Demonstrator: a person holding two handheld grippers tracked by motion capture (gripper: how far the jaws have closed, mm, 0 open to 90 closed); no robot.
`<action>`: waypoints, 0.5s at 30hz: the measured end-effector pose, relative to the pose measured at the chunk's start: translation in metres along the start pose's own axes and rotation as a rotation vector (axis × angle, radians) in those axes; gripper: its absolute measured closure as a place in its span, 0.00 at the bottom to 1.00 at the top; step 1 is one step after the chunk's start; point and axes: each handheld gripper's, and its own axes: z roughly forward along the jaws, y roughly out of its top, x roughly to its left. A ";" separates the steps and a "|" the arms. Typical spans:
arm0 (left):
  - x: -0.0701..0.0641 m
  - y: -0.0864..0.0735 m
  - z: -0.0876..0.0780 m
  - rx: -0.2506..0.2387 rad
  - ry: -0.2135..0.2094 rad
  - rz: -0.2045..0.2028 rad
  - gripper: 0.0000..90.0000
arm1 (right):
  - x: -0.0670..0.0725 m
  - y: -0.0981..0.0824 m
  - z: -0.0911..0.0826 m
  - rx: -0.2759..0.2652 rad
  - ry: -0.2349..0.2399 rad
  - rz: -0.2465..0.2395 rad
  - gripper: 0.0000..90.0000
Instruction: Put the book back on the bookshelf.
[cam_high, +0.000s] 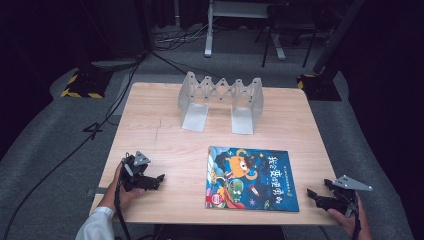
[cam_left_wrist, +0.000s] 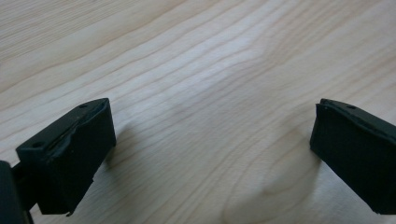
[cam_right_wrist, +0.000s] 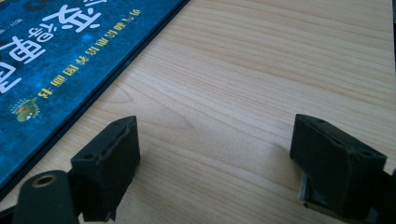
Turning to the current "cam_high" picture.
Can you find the blue picture book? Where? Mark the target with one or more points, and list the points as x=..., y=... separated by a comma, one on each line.
x=250, y=180

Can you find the white expandable book rack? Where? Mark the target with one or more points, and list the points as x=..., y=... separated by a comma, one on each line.
x=195, y=118

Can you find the person's left hand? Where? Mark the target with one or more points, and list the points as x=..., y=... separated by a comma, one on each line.
x=125, y=197

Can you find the black chair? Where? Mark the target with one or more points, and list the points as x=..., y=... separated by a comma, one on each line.
x=290, y=23

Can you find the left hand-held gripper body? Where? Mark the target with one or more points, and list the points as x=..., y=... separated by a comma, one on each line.
x=135, y=173

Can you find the person's right hand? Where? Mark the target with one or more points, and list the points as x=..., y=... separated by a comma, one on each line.
x=350, y=225

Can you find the white desk frame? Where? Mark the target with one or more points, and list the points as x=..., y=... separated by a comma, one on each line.
x=209, y=40

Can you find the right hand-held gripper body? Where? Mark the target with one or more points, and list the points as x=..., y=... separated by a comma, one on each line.
x=348, y=200

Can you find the yellow-black striped stand base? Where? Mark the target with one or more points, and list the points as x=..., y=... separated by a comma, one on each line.
x=320, y=88
x=86, y=85

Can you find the dark slanted stand pole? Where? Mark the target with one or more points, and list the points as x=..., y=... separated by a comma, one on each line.
x=336, y=36

